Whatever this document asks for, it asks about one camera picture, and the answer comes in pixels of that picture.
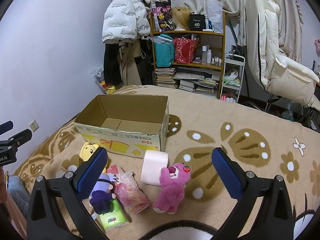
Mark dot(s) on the teal shopping bag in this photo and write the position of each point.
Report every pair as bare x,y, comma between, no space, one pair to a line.
164,50

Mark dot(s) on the pile of magazines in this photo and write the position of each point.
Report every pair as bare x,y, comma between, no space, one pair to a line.
202,81

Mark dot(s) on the beige trench coat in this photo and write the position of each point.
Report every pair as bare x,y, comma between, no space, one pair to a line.
128,67

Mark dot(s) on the green tissue pack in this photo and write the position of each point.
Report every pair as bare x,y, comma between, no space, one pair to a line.
114,218

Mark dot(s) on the wooden bookshelf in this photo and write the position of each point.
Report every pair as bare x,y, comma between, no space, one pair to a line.
196,35

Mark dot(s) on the red gift bag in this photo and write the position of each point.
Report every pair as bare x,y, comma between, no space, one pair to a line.
185,50

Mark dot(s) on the white plastic bag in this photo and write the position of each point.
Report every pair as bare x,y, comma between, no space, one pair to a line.
215,15

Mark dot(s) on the blonde wig head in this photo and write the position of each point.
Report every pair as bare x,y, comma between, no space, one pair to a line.
180,18

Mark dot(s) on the white puffer jacket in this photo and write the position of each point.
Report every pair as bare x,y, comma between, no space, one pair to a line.
125,21

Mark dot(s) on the pink swirl roll cushion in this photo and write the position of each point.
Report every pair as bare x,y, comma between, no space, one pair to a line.
153,162

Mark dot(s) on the pink plastic wrapped pack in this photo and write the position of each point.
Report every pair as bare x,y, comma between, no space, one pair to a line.
127,190

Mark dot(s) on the yellow bear plush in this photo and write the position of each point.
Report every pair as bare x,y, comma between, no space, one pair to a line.
87,150

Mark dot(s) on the black box with 40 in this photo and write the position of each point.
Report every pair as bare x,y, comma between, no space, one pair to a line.
197,22

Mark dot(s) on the cream padded chair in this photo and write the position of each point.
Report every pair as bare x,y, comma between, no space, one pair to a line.
276,73

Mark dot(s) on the stack of books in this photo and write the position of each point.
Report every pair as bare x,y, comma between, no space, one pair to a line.
165,77

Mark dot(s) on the open cardboard box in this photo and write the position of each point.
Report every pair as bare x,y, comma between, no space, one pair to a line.
127,124

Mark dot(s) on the white cosmetic bottles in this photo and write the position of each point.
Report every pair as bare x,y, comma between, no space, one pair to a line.
210,55

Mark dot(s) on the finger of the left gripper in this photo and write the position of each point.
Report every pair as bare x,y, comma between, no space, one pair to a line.
20,138
5,127

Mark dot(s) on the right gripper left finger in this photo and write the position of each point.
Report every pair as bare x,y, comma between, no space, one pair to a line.
45,219

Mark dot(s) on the colourful patterned bag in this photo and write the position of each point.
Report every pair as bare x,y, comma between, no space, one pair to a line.
161,15

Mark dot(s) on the white wall socket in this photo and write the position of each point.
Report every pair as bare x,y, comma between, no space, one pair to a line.
34,125

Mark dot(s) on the plastic bag of toys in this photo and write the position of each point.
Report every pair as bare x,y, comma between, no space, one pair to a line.
98,75

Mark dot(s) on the pink strawberry bear plush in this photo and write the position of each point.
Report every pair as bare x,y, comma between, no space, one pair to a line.
172,180

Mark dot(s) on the white trolley cart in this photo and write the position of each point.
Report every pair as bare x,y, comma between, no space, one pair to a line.
232,78

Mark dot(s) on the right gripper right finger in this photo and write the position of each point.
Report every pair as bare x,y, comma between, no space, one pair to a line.
274,219

